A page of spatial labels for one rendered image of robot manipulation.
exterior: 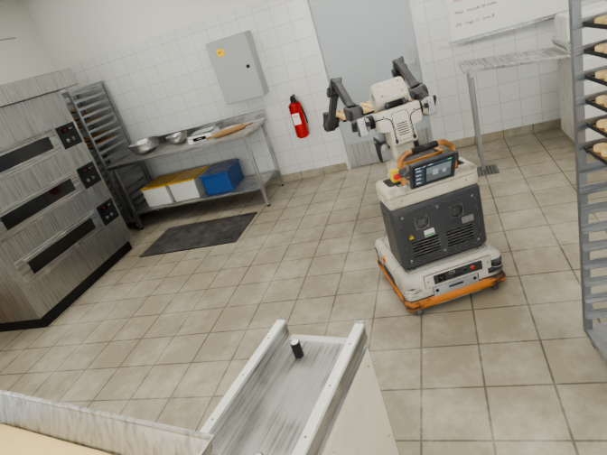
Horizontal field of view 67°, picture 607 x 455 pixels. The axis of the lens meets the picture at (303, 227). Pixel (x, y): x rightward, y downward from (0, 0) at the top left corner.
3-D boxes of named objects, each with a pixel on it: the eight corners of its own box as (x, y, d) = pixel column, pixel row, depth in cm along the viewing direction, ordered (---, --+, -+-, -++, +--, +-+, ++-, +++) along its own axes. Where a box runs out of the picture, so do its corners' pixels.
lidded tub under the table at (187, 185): (174, 203, 569) (166, 184, 559) (191, 189, 609) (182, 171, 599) (200, 198, 557) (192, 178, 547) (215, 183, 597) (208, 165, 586)
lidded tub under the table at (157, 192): (147, 208, 583) (139, 190, 573) (166, 193, 622) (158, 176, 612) (172, 203, 570) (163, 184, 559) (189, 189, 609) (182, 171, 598)
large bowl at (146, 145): (126, 161, 558) (121, 149, 552) (143, 150, 591) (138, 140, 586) (153, 153, 545) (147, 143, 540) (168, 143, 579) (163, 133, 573)
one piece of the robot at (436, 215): (492, 261, 277) (474, 130, 245) (407, 290, 276) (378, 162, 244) (467, 240, 308) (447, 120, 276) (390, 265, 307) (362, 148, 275)
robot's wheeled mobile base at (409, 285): (508, 283, 276) (504, 248, 266) (409, 317, 275) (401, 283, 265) (459, 240, 337) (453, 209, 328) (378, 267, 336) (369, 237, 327)
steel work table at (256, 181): (136, 231, 587) (102, 160, 548) (163, 208, 649) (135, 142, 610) (271, 207, 526) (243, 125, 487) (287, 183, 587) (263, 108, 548)
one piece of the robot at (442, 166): (462, 180, 257) (465, 149, 240) (403, 199, 257) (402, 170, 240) (453, 168, 265) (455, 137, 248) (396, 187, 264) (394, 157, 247)
